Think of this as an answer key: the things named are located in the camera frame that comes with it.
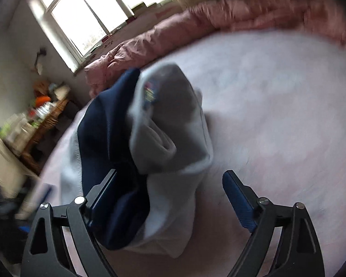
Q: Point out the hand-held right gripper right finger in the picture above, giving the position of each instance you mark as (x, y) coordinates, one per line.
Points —
(239, 199)

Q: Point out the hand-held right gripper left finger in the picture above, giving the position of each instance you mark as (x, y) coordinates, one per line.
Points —
(103, 190)

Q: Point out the white and navy jacket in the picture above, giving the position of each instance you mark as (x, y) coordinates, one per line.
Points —
(173, 127)

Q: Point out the carved wooden desk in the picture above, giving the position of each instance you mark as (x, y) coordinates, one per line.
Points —
(45, 124)

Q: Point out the bed with pink sheet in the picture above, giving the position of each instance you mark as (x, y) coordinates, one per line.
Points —
(277, 106)

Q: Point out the cream storage cabinet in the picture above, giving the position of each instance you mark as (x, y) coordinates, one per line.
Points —
(2, 161)

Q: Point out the orange plush toy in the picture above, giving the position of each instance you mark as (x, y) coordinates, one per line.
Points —
(42, 100)

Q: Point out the white framed window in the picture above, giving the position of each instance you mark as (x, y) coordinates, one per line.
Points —
(83, 20)

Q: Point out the pink quilt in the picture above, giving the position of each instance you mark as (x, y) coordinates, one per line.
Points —
(219, 14)

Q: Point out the pink wall lamp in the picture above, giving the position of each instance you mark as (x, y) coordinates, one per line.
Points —
(39, 63)

